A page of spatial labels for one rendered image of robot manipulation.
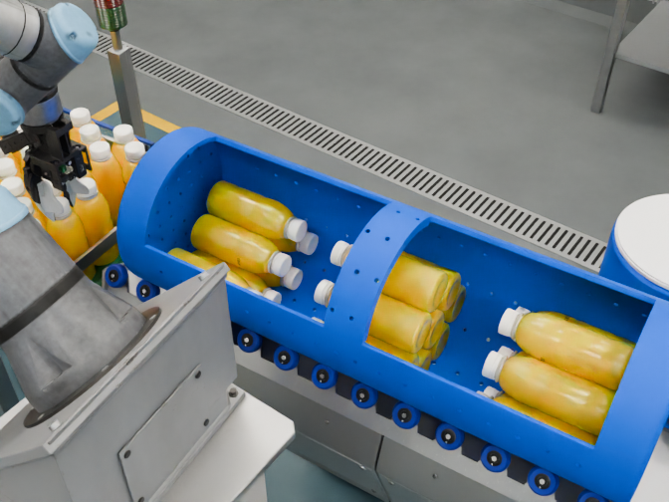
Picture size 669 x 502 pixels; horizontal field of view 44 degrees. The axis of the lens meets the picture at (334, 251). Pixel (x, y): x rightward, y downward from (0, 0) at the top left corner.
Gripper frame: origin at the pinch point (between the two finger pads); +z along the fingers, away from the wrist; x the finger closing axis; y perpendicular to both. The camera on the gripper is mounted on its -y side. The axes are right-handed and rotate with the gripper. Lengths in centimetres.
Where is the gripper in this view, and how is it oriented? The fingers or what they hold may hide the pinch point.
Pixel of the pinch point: (58, 206)
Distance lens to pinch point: 157.6
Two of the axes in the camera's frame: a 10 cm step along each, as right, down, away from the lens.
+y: 8.5, 3.5, -3.8
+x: 5.2, -5.8, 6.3
